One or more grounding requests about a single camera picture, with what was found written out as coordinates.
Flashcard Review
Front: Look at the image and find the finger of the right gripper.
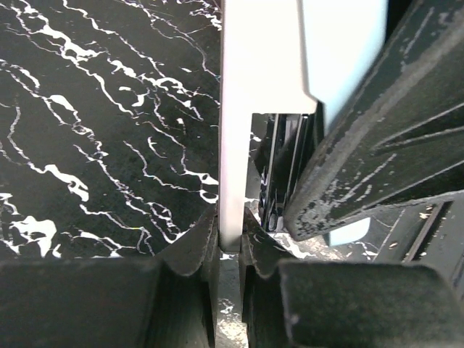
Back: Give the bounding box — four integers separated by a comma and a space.
284, 1, 463, 241

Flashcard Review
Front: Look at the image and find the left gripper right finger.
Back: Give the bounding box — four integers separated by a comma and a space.
239, 210, 463, 347

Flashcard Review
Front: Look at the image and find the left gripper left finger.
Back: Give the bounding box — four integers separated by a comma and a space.
1, 206, 220, 347

